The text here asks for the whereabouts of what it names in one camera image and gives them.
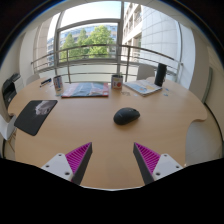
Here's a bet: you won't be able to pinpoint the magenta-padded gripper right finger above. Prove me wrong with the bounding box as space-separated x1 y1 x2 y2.
132 142 184 186

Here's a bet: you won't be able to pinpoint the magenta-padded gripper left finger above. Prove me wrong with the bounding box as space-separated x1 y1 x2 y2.
40 141 94 186

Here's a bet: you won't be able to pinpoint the black computer mouse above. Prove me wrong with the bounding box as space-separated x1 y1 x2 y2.
113 107 141 126

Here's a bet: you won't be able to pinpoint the black printed mouse pad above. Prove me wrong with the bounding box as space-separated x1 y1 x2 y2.
13 99 59 137

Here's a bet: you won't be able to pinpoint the white chair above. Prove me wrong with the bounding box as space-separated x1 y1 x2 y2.
184 118 223 167
0 114 18 142
25 73 41 86
136 63 157 81

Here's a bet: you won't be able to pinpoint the red magazine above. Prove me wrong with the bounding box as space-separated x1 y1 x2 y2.
60 81 110 99

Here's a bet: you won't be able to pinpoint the open light booklet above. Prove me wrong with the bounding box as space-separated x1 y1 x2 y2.
123 79 163 98

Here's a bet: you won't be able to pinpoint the white mug with blue print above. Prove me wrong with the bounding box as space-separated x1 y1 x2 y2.
52 75 65 94

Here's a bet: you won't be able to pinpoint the black cylinder bottle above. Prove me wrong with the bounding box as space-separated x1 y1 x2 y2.
154 62 168 88

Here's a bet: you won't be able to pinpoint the metal balcony railing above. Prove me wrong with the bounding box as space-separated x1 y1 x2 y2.
30 43 184 84

